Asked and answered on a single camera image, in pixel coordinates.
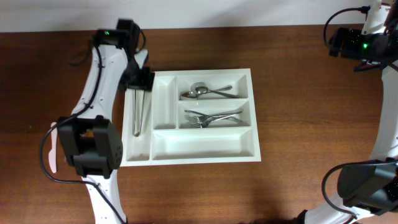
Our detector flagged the long metal tongs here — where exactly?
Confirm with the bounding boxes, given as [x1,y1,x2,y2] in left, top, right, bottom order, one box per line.
[132,90,146,137]

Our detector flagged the large metal spoon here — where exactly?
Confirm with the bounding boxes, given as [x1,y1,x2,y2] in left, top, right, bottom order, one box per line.
[180,85,233,100]

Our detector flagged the metal fork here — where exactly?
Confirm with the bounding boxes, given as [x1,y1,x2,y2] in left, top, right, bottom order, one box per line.
[214,116,244,124]
[187,109,243,124]
[186,115,243,128]

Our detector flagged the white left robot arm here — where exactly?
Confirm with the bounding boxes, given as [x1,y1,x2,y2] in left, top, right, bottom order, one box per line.
[49,19,155,223]

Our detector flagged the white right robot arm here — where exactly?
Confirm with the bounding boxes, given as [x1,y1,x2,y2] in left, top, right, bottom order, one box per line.
[293,1,397,224]

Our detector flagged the white cutlery tray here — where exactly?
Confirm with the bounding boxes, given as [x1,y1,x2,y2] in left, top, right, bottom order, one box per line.
[121,68,261,167]

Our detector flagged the white plastic knife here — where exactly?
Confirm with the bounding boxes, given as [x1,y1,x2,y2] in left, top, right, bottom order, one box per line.
[48,122,58,173]

